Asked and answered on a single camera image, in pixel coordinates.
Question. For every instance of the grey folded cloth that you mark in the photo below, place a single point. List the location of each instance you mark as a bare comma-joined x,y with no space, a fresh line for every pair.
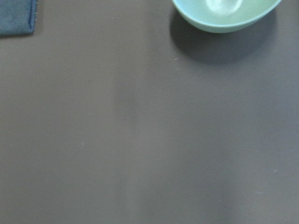
17,17

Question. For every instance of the mint green bowl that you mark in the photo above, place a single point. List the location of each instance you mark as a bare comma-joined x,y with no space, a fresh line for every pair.
223,16

